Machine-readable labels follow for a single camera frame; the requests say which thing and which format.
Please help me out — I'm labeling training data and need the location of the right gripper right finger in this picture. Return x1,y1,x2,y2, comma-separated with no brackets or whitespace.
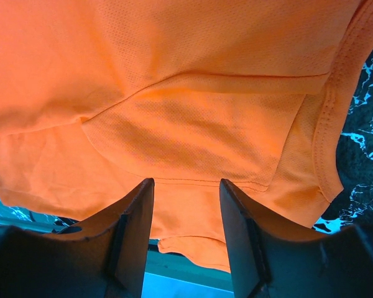
219,179,373,297

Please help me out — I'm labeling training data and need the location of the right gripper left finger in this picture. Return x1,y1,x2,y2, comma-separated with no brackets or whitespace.
0,178,155,297

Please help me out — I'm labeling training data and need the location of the orange t-shirt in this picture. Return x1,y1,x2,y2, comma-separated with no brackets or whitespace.
0,1,373,271

